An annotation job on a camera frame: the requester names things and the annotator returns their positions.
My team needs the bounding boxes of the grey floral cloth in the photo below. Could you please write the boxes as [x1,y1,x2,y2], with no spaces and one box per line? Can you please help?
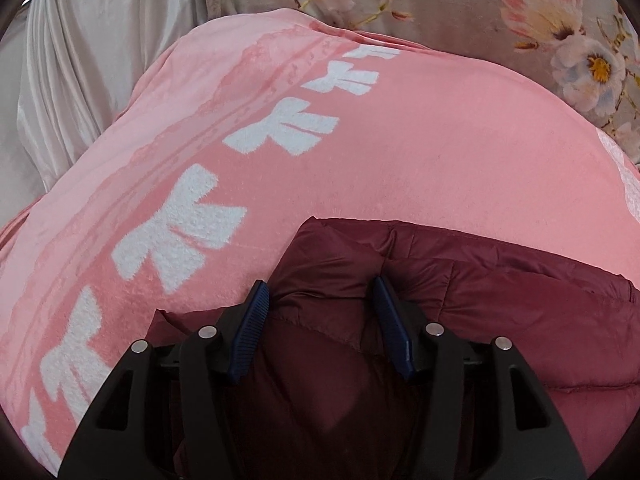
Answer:
[200,0,640,166]

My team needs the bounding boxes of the maroon puffer jacket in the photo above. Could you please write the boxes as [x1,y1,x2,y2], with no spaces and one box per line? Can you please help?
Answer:
[150,216,640,480]

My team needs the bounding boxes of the white satin curtain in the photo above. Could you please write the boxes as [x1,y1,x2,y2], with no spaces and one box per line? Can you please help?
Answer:
[0,0,211,226]

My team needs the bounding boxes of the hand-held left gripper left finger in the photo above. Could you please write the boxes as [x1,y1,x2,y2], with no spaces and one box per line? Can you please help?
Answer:
[59,280,271,480]

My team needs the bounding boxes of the pink blanket with white print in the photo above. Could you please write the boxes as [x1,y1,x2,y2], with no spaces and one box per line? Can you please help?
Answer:
[0,7,640,478]

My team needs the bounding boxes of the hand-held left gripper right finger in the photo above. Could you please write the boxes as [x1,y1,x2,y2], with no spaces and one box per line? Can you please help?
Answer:
[372,275,586,480]

